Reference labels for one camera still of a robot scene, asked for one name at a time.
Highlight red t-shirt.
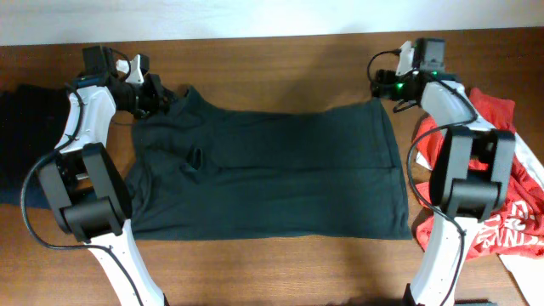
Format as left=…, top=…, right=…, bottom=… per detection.
left=411, top=87, right=544, bottom=261

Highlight white t-shirt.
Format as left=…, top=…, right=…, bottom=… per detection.
left=414, top=135, right=544, bottom=306

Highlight black Nike t-shirt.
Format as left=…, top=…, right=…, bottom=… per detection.
left=126, top=88, right=411, bottom=241

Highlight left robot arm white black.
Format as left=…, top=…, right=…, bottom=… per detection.
left=29, top=46, right=173, bottom=306

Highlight folded dark navy clothes stack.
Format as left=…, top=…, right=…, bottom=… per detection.
left=1, top=84, right=70, bottom=205

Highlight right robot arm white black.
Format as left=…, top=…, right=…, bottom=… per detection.
left=369, top=38, right=515, bottom=305

